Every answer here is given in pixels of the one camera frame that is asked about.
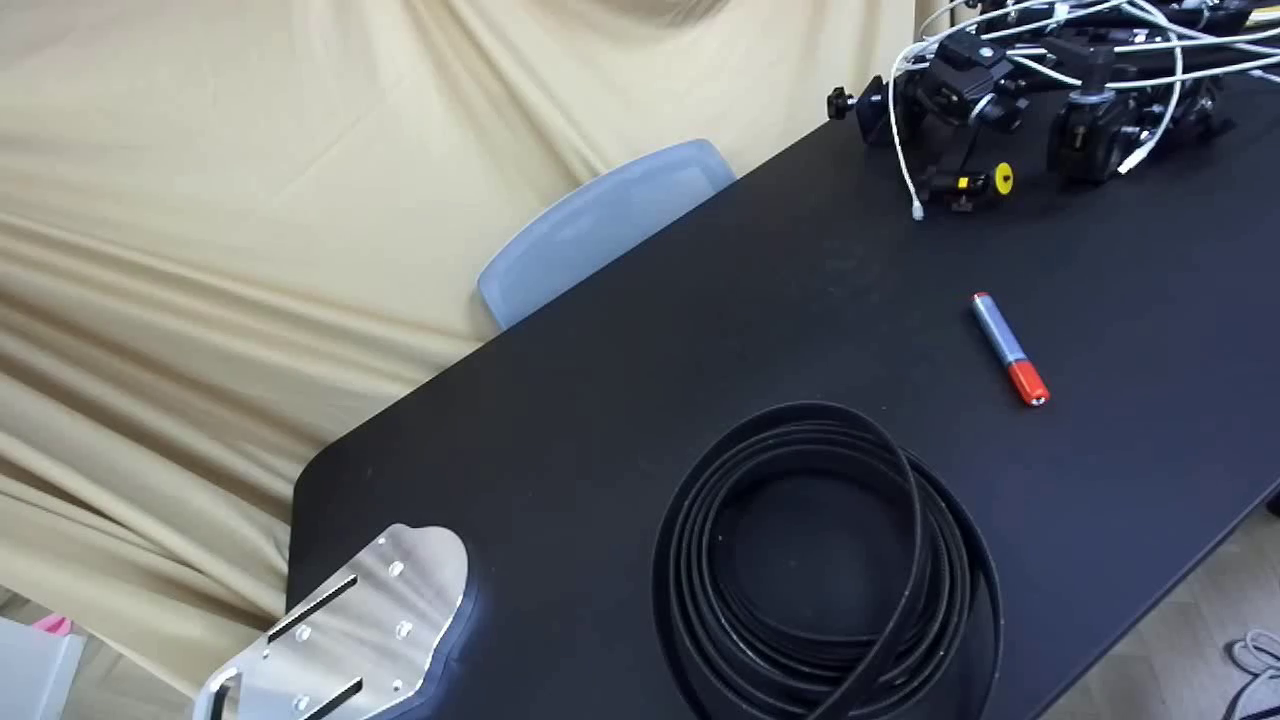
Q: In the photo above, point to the blue marker with red cap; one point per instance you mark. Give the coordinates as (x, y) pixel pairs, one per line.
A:
(1016, 367)

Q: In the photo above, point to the grey-blue plastic chair back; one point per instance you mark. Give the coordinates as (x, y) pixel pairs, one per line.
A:
(597, 226)

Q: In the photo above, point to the silver metal mounting plate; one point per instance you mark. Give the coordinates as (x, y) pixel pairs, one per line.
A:
(356, 646)

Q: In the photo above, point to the beige backdrop cloth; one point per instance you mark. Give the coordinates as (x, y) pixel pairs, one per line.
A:
(231, 231)

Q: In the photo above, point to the white box with pink item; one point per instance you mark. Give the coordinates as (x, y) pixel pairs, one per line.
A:
(37, 667)

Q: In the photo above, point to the black camera rig pile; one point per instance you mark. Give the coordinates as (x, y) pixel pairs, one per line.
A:
(1097, 85)

